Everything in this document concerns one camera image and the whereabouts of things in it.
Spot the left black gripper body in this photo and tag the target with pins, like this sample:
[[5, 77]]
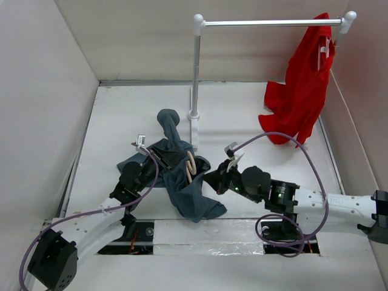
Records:
[[149, 168]]

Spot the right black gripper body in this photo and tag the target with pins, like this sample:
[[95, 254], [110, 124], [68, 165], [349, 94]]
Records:
[[232, 179]]

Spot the blue grey t shirt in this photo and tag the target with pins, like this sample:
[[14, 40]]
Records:
[[187, 198]]

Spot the beige wooden hanger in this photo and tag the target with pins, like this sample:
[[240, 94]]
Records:
[[190, 167]]

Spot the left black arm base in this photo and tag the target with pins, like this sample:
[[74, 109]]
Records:
[[137, 239]]

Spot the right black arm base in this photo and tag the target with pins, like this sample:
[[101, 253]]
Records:
[[282, 231]]

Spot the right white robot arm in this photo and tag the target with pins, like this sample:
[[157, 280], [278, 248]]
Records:
[[297, 211]]

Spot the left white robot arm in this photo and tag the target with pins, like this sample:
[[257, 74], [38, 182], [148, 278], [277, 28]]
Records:
[[59, 252]]

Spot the red t shirt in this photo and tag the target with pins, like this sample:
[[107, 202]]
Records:
[[297, 104]]

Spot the white hanger under red shirt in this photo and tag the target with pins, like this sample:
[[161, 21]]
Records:
[[323, 50]]

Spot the white clothes rack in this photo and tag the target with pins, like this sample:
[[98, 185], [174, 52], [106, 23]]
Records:
[[200, 24]]

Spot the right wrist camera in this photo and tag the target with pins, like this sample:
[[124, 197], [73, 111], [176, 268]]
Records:
[[233, 154]]

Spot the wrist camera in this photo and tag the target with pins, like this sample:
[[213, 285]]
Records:
[[139, 143], [233, 154]]

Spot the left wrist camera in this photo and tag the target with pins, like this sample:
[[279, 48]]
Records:
[[139, 143]]

